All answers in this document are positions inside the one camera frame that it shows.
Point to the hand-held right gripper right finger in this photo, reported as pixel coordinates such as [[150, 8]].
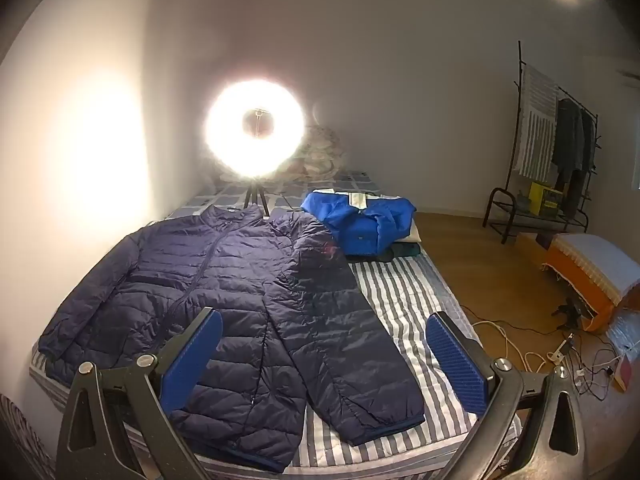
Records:
[[457, 365]]

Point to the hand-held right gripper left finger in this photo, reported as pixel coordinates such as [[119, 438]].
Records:
[[192, 355]]

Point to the navy puffer jacket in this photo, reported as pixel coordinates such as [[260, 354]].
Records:
[[240, 285]]

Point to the dark hanging clothes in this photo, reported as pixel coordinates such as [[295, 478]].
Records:
[[570, 145]]

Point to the striped bed sheet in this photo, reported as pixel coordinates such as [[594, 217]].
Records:
[[400, 290]]

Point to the white power strip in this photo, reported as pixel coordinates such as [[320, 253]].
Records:
[[559, 352]]

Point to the black clamp stand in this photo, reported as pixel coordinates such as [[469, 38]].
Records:
[[572, 310]]

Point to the dark green folded garment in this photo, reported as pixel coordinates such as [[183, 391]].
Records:
[[400, 251]]

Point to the beige cloth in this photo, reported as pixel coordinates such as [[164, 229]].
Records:
[[413, 234]]

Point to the orange ottoman with white cover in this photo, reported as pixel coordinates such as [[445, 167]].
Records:
[[575, 270]]

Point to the black tripod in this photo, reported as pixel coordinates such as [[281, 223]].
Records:
[[263, 202]]

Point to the silver foil bag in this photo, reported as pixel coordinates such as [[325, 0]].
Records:
[[625, 330]]

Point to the blue jacket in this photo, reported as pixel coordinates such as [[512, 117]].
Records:
[[360, 220]]

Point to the yellow box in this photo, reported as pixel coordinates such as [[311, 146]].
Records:
[[542, 195]]

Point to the floral quilt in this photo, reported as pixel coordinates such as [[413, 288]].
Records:
[[322, 152]]

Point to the striped hanging towel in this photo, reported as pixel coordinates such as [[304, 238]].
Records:
[[537, 125]]

